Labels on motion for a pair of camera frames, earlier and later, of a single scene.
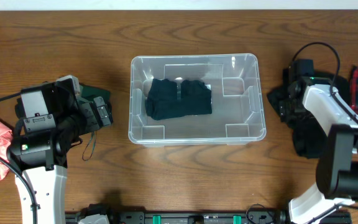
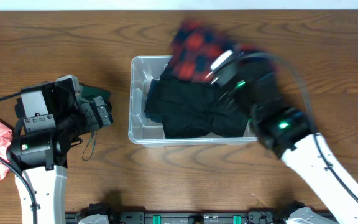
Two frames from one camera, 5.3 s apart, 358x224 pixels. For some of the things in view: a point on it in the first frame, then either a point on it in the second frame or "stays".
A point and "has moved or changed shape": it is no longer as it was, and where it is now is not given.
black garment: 19,109 stays
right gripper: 285,108 → 230,95
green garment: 90,92 stays
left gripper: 95,112 stays
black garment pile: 309,133 has moved or changed shape
